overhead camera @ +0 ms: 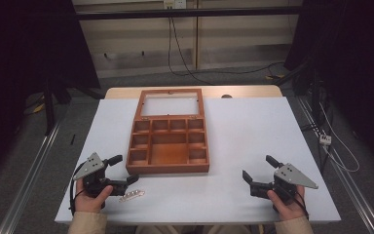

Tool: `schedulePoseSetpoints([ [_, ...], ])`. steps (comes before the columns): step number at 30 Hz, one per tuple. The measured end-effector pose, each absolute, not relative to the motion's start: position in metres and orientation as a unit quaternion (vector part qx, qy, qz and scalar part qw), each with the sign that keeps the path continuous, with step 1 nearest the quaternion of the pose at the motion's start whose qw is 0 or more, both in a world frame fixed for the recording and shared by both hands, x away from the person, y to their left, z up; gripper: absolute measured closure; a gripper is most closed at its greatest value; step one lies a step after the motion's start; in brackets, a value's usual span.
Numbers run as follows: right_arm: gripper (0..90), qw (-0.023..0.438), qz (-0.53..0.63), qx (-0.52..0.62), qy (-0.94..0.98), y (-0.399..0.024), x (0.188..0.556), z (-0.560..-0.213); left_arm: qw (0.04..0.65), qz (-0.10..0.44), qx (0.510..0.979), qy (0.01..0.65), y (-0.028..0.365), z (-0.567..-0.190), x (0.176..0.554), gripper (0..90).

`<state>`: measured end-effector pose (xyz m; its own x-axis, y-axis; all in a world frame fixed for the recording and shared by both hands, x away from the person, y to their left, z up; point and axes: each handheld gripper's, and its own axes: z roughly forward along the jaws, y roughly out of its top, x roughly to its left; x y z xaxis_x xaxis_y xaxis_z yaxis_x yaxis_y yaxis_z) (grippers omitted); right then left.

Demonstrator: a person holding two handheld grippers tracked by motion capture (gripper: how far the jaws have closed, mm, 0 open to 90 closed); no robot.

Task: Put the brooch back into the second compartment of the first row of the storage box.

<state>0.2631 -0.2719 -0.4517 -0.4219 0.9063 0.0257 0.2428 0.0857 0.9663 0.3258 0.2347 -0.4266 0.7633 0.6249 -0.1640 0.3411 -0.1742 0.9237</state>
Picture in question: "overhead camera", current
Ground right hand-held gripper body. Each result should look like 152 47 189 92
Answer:
249 162 319 205

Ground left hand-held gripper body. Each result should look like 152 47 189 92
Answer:
72 151 129 198

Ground wooden compartment box with lid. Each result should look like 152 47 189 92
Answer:
125 88 210 176

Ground person's right hand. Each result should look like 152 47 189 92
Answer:
266 184 309 222

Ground person's left hand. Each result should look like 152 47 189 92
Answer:
74 177 115 215

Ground white table mat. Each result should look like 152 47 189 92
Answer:
54 97 342 226

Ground white power strip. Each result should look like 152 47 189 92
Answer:
318 134 333 146

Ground black metal stand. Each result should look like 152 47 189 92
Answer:
42 77 56 137

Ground light wooden table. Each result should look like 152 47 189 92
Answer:
104 84 283 100

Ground black curtain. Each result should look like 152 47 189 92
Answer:
283 0 374 175
0 0 102 183

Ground black horizontal bar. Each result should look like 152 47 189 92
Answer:
75 5 304 21

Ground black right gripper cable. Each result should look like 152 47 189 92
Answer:
292 190 310 220

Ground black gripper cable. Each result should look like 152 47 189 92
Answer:
68 161 86 216
292 190 310 220

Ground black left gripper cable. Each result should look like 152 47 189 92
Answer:
68 161 86 216

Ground metal floor rail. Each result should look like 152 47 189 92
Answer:
0 119 63 234
295 97 374 234

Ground white cable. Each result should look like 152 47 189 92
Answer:
318 102 361 174

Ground long black floor cable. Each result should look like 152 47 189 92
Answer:
167 17 286 86

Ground white wall socket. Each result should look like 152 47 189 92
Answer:
163 0 188 10

